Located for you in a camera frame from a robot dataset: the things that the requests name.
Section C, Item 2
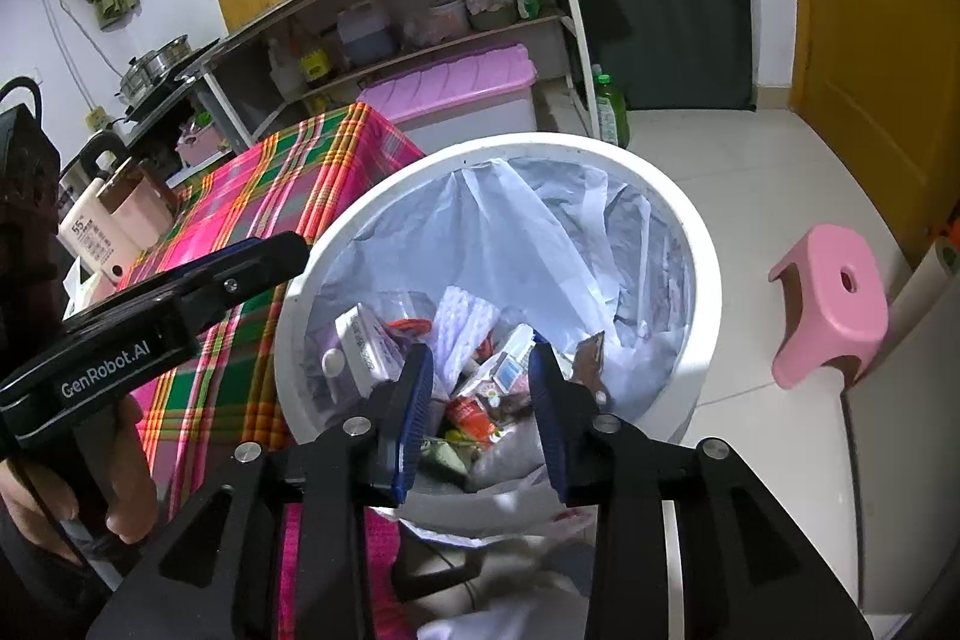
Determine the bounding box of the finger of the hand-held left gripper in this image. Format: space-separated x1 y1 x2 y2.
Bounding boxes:
174 237 266 283
111 230 311 335

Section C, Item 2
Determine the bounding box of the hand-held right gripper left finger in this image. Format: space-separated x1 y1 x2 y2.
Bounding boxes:
86 344 436 640

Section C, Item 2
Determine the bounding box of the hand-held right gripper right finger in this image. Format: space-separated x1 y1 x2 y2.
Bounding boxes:
527 346 875 640

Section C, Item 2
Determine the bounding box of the red snack packet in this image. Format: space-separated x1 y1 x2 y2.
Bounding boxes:
446 396 500 447

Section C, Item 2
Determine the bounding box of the white printed cardboard box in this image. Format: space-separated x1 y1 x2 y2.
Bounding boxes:
334 305 407 380

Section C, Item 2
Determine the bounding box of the white foam net sleeve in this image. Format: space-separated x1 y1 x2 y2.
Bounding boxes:
433 287 503 387

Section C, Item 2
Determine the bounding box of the white round trash bin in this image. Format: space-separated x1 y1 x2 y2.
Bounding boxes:
274 134 722 522

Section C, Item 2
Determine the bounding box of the person's left hand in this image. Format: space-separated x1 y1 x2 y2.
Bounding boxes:
0 395 161 564

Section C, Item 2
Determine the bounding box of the white tissue pack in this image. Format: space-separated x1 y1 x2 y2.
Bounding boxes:
64 257 114 319

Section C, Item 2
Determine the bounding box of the pink green plaid tablecloth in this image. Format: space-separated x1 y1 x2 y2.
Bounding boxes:
116 101 428 640

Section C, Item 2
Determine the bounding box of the small pink container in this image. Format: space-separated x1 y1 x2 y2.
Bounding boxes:
176 115 230 168

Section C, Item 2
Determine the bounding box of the white plastic bottle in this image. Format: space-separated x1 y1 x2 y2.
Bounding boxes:
268 40 302 102

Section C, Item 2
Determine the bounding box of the black gas stove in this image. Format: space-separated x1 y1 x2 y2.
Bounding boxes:
112 36 226 124

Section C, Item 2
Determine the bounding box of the stainless steel electric kettle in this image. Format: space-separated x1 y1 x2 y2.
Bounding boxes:
58 130 133 207

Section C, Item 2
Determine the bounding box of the yellow-label oil bottle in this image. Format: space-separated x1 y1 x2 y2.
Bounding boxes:
300 32 333 83

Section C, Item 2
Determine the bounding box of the steel cooking pot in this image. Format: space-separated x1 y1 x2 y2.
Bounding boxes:
120 34 191 98

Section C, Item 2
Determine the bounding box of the dark liquid jug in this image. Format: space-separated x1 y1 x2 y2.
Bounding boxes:
335 1 397 68

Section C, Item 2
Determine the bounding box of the pink lidded storage box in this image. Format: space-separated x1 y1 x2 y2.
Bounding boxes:
358 44 539 139

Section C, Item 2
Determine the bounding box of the pink bowl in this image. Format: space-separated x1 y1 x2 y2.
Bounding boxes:
427 0 473 42

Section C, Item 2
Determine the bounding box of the pink plastic stool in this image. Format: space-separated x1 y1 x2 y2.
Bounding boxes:
769 224 890 390

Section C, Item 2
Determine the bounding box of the green detergent bottle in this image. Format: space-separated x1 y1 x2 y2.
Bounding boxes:
592 74 630 151

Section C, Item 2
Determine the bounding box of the white cabinet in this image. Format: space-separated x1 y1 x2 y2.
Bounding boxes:
840 235 960 620

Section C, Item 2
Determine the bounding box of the yellow wooden door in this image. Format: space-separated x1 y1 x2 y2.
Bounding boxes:
776 0 960 271

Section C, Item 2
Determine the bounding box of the white wall cable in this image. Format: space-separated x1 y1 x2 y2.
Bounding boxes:
41 0 103 113

